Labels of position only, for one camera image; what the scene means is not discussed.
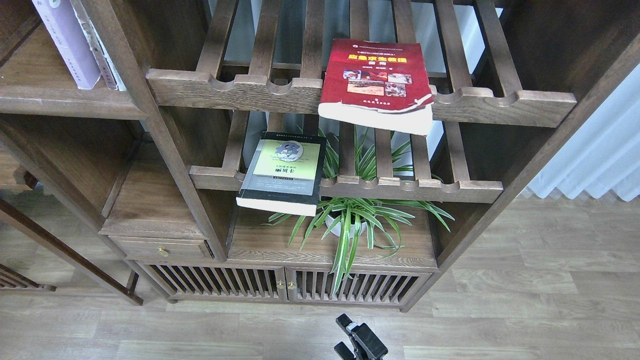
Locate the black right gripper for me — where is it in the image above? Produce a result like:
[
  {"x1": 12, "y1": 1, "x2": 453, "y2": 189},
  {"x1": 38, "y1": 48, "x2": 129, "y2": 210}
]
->
[{"x1": 333, "y1": 313, "x2": 389, "y2": 360}]

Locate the red cover book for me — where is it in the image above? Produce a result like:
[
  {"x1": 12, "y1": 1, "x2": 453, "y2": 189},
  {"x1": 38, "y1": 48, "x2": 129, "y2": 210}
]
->
[{"x1": 318, "y1": 38, "x2": 434, "y2": 136}]

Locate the lavender cover book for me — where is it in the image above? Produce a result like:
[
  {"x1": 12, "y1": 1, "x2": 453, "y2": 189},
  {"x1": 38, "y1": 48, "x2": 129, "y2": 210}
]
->
[{"x1": 33, "y1": 0, "x2": 101, "y2": 90}]

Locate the white plant pot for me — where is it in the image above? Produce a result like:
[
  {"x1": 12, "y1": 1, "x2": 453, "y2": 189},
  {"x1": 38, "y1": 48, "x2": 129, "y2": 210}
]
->
[{"x1": 325, "y1": 211, "x2": 369, "y2": 238}]

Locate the green spider plant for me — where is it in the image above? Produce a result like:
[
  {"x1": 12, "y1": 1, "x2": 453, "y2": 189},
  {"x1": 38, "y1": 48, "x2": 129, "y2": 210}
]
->
[{"x1": 288, "y1": 133, "x2": 455, "y2": 296}]

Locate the black and green book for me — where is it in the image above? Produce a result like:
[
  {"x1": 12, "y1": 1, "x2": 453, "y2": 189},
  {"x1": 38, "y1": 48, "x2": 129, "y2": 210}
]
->
[{"x1": 236, "y1": 131, "x2": 327, "y2": 216}]

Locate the dark wooden bookshelf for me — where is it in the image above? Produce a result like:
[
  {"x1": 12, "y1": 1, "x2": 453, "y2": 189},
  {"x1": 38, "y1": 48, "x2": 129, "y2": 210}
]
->
[{"x1": 1, "y1": 0, "x2": 639, "y2": 312}]

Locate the brass drawer knob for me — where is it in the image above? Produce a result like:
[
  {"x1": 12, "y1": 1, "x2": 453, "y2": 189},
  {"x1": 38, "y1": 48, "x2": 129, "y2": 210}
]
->
[{"x1": 157, "y1": 246, "x2": 170, "y2": 257}]

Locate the white curtain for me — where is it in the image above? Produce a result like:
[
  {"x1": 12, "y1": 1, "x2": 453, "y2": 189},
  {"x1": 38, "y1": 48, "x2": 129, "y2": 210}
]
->
[{"x1": 522, "y1": 67, "x2": 640, "y2": 202}]

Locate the worn standing book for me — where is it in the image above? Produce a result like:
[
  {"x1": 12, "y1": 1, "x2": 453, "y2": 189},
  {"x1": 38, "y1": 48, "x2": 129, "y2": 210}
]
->
[{"x1": 70, "y1": 0, "x2": 127, "y2": 92}]

